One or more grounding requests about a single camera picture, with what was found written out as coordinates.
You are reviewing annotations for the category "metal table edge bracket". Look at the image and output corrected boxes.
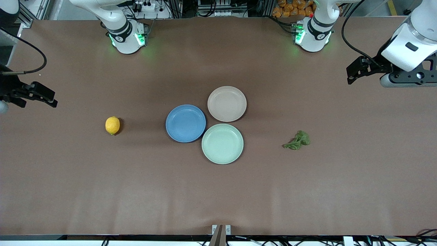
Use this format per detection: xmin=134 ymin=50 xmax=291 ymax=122
xmin=212 ymin=224 xmax=231 ymax=246

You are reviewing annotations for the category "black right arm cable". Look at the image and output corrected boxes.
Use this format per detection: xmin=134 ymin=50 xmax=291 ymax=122
xmin=0 ymin=28 xmax=47 ymax=75

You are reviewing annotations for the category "white power strip with plugs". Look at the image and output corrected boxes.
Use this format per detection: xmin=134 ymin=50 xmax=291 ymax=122
xmin=131 ymin=0 xmax=158 ymax=13

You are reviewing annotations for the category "bag of orange items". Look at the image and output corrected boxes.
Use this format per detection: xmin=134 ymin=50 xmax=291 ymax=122
xmin=272 ymin=0 xmax=316 ymax=18

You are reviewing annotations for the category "yellow lemon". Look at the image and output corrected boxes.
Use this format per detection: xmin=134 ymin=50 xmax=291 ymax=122
xmin=105 ymin=116 xmax=121 ymax=135

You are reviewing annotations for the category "beige plate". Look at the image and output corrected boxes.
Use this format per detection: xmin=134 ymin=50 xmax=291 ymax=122
xmin=207 ymin=86 xmax=247 ymax=122

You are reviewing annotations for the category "long white power strip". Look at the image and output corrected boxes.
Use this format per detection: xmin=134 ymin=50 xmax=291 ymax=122
xmin=213 ymin=10 xmax=245 ymax=17

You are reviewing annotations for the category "pale green plate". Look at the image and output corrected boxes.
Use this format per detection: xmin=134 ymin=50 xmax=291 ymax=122
xmin=201 ymin=123 xmax=244 ymax=165

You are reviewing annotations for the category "blue plate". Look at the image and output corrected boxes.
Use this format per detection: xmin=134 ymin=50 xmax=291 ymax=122
xmin=166 ymin=104 xmax=207 ymax=143

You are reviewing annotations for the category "green lettuce leaf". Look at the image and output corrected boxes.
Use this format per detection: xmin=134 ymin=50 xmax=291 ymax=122
xmin=282 ymin=130 xmax=311 ymax=150

